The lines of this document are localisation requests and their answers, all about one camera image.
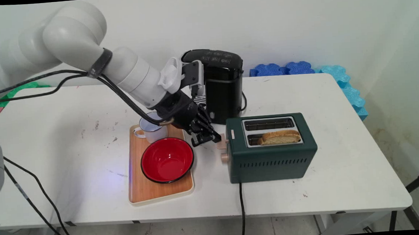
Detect wooden serving tray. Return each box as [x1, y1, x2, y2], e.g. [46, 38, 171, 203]
[123, 116, 196, 207]

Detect red enamel bowl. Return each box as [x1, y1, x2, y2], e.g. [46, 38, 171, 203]
[139, 136, 196, 185]

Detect green foam mat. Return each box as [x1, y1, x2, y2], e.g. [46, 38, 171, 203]
[0, 81, 52, 108]

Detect toasted bread slice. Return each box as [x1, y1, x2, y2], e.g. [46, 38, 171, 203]
[257, 129, 302, 146]

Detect green two-slot toaster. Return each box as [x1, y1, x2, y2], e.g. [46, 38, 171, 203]
[215, 112, 320, 185]

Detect black coffee machine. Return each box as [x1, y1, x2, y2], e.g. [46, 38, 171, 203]
[181, 46, 248, 127]

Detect light blue foam mat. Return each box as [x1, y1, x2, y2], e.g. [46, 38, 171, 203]
[314, 63, 369, 124]

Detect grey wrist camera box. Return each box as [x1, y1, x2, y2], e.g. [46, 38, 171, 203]
[180, 60, 206, 98]

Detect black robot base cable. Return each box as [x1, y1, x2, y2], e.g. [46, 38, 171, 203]
[3, 152, 73, 235]

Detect black cable with grey tape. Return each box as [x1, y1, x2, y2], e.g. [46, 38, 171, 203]
[3, 161, 84, 235]

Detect black toaster power cable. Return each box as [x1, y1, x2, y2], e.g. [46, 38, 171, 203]
[237, 182, 248, 235]

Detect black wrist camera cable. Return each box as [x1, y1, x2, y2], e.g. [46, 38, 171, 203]
[0, 63, 170, 135]

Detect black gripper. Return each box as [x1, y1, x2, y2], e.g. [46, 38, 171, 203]
[154, 89, 223, 150]

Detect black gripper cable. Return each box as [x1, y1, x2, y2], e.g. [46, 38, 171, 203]
[0, 68, 176, 136]

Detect black cable strap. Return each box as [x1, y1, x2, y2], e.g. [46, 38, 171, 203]
[85, 47, 115, 79]

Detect white enamel mug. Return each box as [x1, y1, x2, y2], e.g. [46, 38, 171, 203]
[132, 111, 170, 144]

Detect dark blue foam mat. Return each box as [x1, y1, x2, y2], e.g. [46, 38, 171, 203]
[249, 62, 288, 78]
[285, 60, 316, 75]

